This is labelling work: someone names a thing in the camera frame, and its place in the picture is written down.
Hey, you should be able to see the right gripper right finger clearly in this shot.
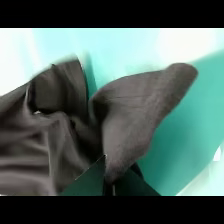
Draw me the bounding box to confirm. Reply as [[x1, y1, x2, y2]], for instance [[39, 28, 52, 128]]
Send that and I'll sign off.
[[112, 162, 162, 197]]

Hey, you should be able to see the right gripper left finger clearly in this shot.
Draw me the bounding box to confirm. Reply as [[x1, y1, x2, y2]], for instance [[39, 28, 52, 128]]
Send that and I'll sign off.
[[60, 154, 108, 197]]

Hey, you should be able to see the dark brown T-shirt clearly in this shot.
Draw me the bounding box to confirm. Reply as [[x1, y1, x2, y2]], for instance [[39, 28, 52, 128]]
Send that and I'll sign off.
[[0, 57, 200, 197]]

